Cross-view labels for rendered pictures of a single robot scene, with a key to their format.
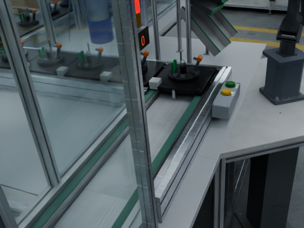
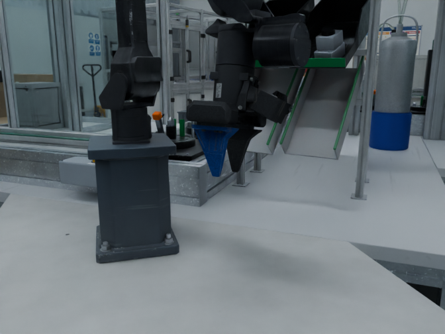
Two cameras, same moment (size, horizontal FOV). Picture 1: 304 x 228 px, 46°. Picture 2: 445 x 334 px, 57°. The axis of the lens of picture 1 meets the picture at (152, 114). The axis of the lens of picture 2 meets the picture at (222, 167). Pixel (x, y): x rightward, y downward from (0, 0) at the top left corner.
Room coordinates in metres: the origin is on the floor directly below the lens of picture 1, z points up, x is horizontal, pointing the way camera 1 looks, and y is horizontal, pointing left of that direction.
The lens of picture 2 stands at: (1.48, -1.34, 1.19)
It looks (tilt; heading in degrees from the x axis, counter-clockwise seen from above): 14 degrees down; 85
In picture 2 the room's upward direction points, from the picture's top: straight up
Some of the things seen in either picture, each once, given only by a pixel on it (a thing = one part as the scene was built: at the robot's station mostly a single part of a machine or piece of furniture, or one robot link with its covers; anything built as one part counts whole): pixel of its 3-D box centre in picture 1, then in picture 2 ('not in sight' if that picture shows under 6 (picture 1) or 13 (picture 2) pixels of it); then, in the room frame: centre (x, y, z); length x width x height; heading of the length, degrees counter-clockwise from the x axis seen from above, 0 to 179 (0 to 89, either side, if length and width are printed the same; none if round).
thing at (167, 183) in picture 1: (198, 124); (59, 167); (1.13, -0.17, 0.91); 0.89 x 0.06 x 0.11; 154
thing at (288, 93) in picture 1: (283, 74); (133, 193); (1.38, -0.59, 0.96); 0.15 x 0.15 x 0.20; 11
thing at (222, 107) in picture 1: (226, 99); (101, 172); (1.27, -0.31, 0.93); 0.21 x 0.07 x 0.06; 154
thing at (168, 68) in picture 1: (183, 78); (171, 148); (1.44, -0.16, 0.96); 0.24 x 0.24 x 0.02; 64
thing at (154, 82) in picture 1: (155, 83); not in sight; (1.40, -0.03, 0.97); 0.05 x 0.05 x 0.04; 64
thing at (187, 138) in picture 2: (183, 74); (171, 141); (1.44, -0.16, 0.98); 0.14 x 0.14 x 0.02
